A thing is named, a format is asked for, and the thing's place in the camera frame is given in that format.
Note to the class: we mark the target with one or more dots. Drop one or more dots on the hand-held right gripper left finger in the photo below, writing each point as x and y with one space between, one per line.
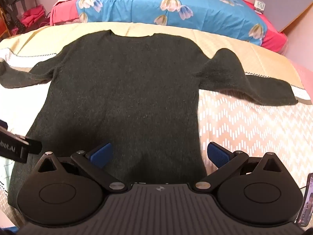
101 154

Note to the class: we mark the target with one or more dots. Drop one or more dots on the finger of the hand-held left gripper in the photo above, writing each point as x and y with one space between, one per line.
33 146

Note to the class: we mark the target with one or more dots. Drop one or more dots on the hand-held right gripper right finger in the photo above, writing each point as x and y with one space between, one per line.
218 155

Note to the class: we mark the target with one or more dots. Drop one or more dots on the dark green knit sweater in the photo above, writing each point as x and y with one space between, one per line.
122 98

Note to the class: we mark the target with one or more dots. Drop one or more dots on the pile of red clothes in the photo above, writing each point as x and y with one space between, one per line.
33 14

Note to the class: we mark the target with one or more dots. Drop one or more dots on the hanging dark clothes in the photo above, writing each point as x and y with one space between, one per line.
12 0

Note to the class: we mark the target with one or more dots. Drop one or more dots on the yellow and pink patterned blanket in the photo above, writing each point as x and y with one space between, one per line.
244 127

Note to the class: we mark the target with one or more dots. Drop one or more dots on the smartphone with lit screen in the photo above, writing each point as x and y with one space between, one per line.
307 200

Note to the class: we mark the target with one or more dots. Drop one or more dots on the wooden shelf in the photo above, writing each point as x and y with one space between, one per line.
3 27

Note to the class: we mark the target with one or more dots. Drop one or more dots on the white digital clock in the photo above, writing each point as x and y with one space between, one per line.
259 5

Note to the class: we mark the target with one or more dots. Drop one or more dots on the grey headboard panel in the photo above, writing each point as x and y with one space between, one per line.
288 2

